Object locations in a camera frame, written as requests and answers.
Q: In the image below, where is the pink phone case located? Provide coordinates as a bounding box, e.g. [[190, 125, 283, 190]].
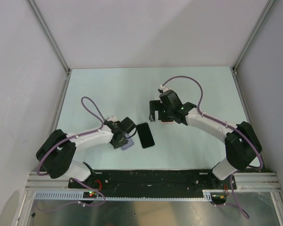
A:
[[161, 120, 174, 123]]

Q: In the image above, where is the translucent purple phone case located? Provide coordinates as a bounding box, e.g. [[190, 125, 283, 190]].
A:
[[120, 134, 134, 151]]

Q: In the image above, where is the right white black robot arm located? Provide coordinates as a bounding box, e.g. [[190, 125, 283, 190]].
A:
[[149, 88, 263, 189]]

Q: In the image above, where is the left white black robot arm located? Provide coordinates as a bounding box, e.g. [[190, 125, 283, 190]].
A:
[[36, 116, 136, 188]]

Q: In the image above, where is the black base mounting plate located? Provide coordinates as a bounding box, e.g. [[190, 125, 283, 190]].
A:
[[84, 169, 237, 197]]

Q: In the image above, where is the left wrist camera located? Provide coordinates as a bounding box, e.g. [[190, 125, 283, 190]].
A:
[[106, 115, 118, 122]]

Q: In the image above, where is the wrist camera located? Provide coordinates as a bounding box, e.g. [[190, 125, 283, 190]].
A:
[[106, 115, 118, 122], [158, 85, 170, 93]]

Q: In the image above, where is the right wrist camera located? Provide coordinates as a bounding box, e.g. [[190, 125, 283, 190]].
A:
[[158, 85, 170, 93]]

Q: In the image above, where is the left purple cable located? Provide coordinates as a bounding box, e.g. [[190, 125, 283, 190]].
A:
[[35, 96, 116, 212]]

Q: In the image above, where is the grey slotted cable duct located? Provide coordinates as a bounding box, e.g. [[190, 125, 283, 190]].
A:
[[34, 191, 216, 202]]

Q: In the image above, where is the left aluminium frame post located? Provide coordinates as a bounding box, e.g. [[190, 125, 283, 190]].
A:
[[26, 0, 71, 75]]

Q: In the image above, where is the aluminium frame post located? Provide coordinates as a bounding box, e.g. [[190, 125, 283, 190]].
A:
[[26, 0, 71, 75], [232, 0, 278, 75]]

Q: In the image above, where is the right aluminium frame post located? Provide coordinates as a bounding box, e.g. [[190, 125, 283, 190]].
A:
[[232, 0, 278, 75]]

